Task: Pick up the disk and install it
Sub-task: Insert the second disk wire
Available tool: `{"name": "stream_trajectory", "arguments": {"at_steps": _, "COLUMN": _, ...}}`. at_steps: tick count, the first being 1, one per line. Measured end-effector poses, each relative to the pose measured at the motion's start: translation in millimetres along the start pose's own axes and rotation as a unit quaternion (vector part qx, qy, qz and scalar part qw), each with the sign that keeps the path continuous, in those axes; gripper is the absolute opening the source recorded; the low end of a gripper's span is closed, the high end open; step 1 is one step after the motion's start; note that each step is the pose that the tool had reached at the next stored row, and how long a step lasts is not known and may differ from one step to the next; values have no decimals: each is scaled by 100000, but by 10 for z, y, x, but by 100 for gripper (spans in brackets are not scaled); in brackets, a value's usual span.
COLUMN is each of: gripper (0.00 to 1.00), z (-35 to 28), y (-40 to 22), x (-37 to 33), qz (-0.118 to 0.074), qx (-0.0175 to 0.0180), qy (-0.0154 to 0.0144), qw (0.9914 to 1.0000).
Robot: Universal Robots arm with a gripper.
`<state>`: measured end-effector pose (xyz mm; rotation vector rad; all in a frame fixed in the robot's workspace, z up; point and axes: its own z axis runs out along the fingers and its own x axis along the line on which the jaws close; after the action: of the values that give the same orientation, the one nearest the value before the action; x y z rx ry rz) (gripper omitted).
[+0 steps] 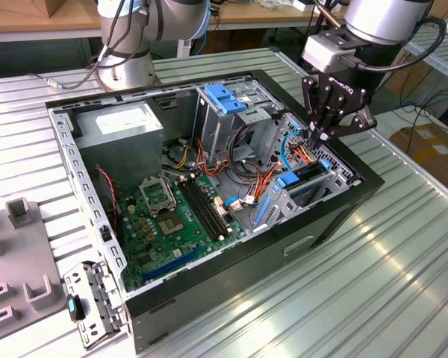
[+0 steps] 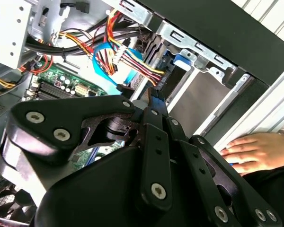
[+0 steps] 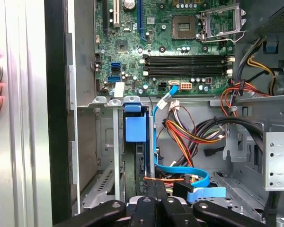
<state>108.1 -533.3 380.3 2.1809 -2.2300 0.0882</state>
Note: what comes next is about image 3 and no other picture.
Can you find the metal locking lever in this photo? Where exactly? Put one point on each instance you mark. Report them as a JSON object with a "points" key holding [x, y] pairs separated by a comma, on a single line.
{"points": [[239, 37]]}

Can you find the white expansion slot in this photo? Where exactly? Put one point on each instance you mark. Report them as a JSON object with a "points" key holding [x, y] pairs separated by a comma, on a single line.
{"points": [[116, 14]]}

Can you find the black RAM slot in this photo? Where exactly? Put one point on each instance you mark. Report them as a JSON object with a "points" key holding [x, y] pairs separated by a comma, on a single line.
{"points": [[187, 57], [187, 62], [187, 73], [187, 68]]}

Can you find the metal socket cover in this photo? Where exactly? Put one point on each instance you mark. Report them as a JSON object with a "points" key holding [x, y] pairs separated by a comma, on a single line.
{"points": [[223, 8]]}

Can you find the blue expansion slot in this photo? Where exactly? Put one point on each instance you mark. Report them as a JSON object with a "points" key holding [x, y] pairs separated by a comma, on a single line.
{"points": [[140, 16]]}

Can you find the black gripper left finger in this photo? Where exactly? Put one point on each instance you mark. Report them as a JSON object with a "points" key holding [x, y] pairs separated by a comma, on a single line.
{"points": [[144, 212]]}

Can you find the hard disk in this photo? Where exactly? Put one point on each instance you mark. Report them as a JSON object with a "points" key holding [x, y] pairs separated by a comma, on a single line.
{"points": [[135, 127]]}

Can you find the black expansion slot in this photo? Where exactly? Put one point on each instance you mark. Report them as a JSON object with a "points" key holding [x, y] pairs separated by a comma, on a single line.
{"points": [[106, 14]]}

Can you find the orange board connector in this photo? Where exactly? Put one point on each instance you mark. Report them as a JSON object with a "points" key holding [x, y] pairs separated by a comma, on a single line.
{"points": [[186, 86]]}

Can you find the grey disk bay cage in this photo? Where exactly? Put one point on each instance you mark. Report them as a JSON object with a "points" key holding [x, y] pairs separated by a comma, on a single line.
{"points": [[106, 132]]}

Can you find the round coin cell battery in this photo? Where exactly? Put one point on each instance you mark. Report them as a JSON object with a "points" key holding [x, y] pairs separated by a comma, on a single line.
{"points": [[129, 3]]}

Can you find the black open PC case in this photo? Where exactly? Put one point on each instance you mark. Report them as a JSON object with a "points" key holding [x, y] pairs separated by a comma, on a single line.
{"points": [[56, 94]]}

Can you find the small black chipset chip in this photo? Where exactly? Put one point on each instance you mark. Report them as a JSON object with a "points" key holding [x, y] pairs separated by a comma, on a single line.
{"points": [[121, 45]]}

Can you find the small blue plastic clip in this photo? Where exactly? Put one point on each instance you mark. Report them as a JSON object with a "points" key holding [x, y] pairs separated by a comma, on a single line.
{"points": [[272, 46]]}

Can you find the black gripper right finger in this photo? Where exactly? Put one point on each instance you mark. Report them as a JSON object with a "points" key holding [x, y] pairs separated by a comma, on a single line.
{"points": [[172, 212]]}

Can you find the CPU socket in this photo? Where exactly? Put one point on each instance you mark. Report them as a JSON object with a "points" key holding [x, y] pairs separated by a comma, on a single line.
{"points": [[183, 27]]}

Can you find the grey power supply unit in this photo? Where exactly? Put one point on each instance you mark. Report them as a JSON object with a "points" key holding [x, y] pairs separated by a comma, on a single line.
{"points": [[279, 19]]}

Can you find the grey optical drive cage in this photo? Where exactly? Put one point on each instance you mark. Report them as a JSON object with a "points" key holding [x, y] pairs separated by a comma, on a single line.
{"points": [[274, 151]]}

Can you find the blue SATA port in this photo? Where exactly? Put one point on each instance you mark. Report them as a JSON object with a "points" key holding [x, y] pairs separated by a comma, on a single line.
{"points": [[115, 79], [116, 66]]}

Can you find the green motherboard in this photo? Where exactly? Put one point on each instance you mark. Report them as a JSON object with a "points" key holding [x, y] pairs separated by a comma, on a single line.
{"points": [[156, 35]]}

